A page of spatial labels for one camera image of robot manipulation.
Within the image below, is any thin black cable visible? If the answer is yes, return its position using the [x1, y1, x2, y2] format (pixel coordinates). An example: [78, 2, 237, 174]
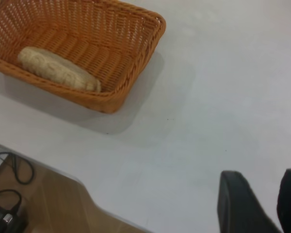
[0, 151, 35, 184]
[0, 189, 22, 214]

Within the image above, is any black power adapter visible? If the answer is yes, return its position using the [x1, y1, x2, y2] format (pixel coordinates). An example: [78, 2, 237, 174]
[0, 205, 29, 233]

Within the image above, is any striped bread roll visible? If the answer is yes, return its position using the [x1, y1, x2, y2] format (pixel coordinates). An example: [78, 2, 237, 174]
[17, 46, 102, 93]

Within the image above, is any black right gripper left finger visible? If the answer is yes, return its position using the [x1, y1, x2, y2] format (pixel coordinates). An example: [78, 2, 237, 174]
[217, 170, 282, 233]

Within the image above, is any orange woven wicker basket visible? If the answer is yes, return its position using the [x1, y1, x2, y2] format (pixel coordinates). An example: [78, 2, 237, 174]
[0, 0, 166, 114]

